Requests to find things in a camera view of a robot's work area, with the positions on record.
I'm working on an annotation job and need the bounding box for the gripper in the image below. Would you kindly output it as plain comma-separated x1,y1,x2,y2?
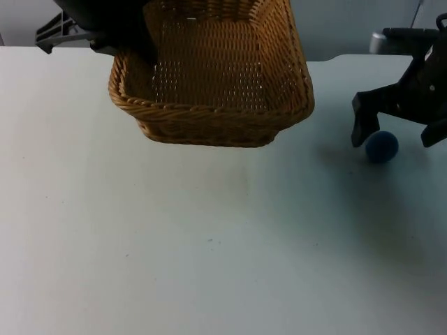
55,0,160,68
351,34,447,149

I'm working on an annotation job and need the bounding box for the brown wicker basket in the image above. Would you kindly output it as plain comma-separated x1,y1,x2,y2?
108,0,315,148

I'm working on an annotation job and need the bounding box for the blue ball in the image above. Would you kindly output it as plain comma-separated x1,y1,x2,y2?
365,131,400,164

